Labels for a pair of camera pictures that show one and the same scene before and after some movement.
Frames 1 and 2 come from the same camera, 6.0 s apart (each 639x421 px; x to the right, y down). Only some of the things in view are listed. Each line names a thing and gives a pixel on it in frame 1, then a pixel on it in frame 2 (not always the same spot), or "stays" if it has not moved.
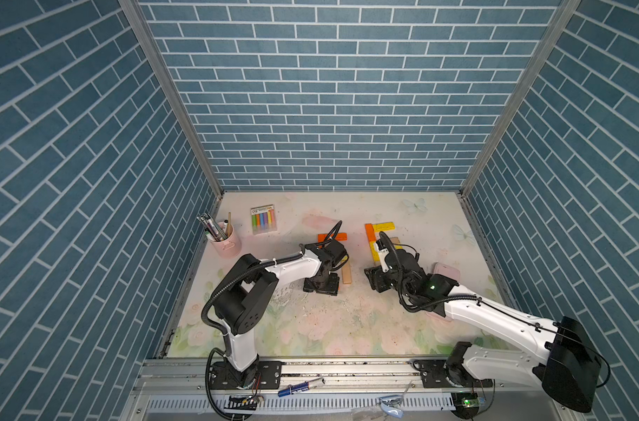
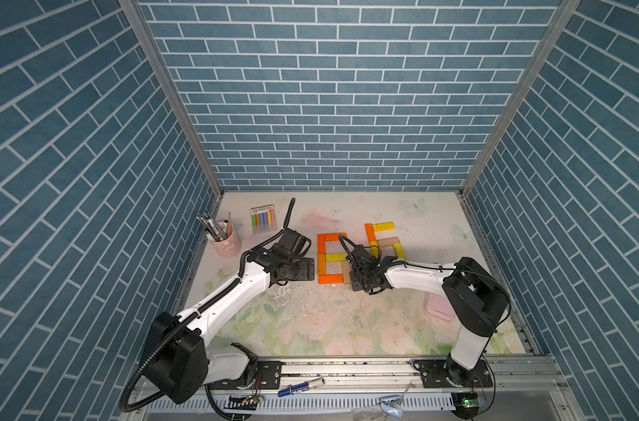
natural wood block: x=347 y=274 stays
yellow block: x=384 y=226 stays
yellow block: x=376 y=255 stays
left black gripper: x=332 y=289 to x=306 y=269
